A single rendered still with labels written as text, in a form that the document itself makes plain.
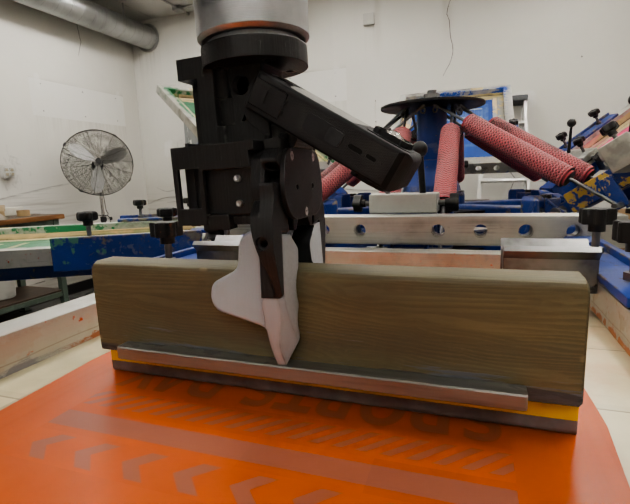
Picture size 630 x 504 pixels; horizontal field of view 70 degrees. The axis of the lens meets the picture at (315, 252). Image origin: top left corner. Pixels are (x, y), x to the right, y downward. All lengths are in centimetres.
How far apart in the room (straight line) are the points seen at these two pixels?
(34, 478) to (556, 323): 31
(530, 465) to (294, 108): 24
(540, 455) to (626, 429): 7
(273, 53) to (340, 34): 478
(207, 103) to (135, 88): 589
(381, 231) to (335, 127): 54
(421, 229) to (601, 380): 45
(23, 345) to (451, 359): 37
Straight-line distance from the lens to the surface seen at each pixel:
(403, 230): 80
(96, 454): 33
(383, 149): 27
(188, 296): 35
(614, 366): 45
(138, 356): 38
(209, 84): 33
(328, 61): 505
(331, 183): 123
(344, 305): 30
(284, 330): 30
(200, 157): 31
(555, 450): 32
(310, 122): 28
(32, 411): 40
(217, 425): 33
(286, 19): 31
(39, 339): 50
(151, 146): 604
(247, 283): 30
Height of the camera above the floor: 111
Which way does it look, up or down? 10 degrees down
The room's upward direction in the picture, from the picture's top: 2 degrees counter-clockwise
